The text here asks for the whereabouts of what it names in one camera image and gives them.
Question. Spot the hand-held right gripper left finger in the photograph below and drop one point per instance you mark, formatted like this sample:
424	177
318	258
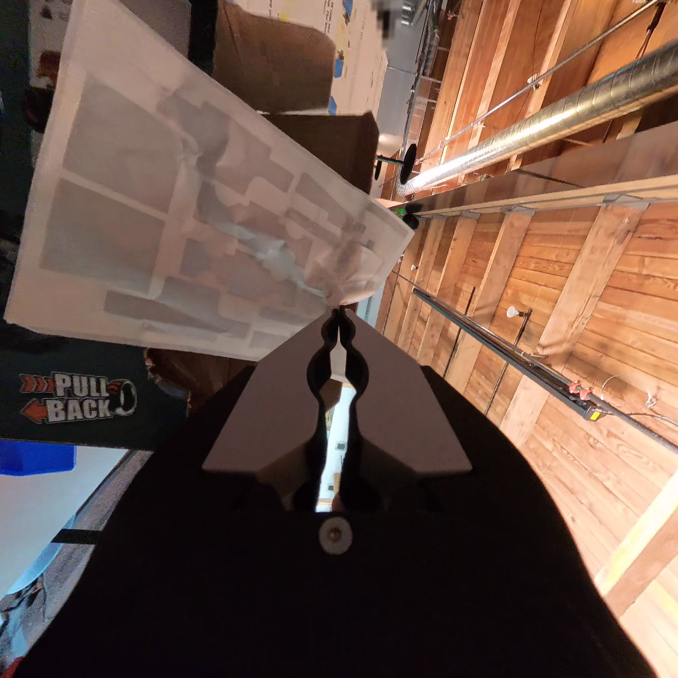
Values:
265	423

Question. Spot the black cardboard toy box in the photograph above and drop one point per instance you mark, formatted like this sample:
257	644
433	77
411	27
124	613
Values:
153	418

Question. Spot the thin metal conduit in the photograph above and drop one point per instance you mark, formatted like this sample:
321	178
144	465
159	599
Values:
536	80

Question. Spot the silver ventilation duct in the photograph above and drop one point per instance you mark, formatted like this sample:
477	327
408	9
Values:
556	116

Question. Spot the black ceiling rail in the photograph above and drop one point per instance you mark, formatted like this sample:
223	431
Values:
529	365

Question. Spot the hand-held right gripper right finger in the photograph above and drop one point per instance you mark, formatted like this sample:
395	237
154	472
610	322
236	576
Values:
413	423

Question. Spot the blue plastic bin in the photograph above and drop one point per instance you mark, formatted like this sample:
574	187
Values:
32	458

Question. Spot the white sticker sheet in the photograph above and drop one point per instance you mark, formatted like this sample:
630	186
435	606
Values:
132	185

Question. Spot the black round lamp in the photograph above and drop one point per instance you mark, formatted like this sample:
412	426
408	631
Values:
408	164

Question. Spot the light bulb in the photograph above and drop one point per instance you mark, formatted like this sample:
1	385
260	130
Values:
512	312

